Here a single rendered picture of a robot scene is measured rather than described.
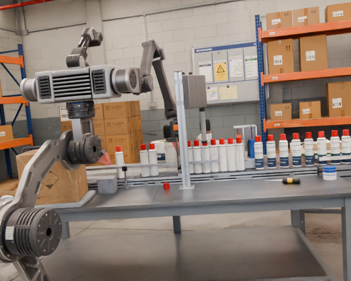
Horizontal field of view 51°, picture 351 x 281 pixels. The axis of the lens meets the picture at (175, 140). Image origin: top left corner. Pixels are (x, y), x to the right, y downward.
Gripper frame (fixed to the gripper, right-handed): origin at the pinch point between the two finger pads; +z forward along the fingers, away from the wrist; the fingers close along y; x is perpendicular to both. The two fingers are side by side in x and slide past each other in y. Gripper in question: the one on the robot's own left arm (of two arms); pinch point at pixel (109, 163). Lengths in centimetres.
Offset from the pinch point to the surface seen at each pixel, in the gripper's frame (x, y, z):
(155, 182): -14.0, -4.5, 28.3
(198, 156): -44, -1, 36
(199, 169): -38, -1, 42
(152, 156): -23.2, -1.4, 15.7
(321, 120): -167, 331, 154
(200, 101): -68, -9, 13
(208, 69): -109, 435, -20
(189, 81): -72, -17, 0
